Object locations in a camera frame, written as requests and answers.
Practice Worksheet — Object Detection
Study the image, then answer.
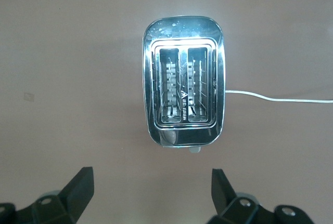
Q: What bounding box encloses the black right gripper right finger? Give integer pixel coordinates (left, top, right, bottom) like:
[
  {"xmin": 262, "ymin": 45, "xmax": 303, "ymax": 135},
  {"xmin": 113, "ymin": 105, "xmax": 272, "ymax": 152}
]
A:
[{"xmin": 208, "ymin": 168, "xmax": 313, "ymax": 224}]

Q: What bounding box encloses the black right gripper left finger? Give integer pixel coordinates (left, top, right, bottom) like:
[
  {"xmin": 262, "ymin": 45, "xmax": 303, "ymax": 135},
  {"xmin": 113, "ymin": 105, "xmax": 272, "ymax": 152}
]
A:
[{"xmin": 0, "ymin": 166, "xmax": 95, "ymax": 224}]

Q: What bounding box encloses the silver two-slot toaster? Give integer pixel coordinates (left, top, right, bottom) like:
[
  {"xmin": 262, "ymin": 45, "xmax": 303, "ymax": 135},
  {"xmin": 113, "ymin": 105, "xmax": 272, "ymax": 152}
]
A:
[{"xmin": 142, "ymin": 15, "xmax": 225, "ymax": 154}]

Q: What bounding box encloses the white toaster power cord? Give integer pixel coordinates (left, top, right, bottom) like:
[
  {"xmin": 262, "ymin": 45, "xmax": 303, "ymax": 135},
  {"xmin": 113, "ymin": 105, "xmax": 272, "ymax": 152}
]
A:
[{"xmin": 224, "ymin": 89, "xmax": 333, "ymax": 104}]

